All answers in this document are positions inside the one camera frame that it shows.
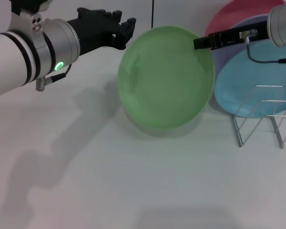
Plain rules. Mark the red plastic plate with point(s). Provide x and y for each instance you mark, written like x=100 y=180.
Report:
x=240 y=12

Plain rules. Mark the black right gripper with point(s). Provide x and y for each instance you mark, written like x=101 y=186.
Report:
x=228 y=37

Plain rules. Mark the blue plastic plate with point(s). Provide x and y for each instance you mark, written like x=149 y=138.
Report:
x=240 y=78

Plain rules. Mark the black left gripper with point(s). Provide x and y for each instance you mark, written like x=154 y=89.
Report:
x=93 y=31

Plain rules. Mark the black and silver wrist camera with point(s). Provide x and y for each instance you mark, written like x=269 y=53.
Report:
x=26 y=3

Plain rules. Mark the green plastic plate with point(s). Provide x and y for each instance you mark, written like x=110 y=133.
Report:
x=164 y=83

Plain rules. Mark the purple plastic plate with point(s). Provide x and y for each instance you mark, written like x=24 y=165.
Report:
x=225 y=56

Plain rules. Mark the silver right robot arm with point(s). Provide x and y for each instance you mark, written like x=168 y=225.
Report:
x=282 y=21

